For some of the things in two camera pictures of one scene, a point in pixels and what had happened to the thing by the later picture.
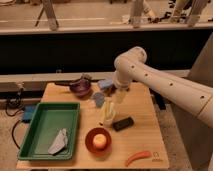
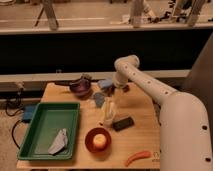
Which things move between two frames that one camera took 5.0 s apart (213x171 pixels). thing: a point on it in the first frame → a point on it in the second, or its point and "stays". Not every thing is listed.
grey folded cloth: [60, 143] stays
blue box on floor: [28, 112] stays
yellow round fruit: [99, 140] stays
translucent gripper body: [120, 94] → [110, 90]
